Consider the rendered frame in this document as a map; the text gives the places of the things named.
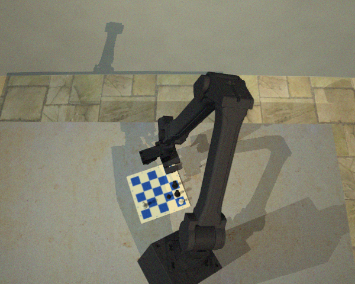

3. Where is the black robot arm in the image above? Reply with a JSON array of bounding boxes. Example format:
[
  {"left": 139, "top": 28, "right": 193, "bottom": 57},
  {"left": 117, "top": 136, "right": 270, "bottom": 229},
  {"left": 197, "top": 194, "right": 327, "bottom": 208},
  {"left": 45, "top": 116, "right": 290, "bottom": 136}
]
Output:
[{"left": 139, "top": 72, "right": 254, "bottom": 273}]

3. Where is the blue and cream chessboard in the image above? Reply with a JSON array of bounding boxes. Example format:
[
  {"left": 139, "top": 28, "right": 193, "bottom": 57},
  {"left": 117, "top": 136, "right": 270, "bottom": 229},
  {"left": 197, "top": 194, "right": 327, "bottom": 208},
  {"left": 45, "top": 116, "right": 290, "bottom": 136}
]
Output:
[{"left": 127, "top": 165, "right": 190, "bottom": 224}]

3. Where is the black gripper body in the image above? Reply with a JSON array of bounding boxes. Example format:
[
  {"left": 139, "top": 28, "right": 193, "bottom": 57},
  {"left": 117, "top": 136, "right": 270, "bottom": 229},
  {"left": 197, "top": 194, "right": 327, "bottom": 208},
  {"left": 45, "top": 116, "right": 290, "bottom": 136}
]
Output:
[{"left": 162, "top": 148, "right": 180, "bottom": 174}]

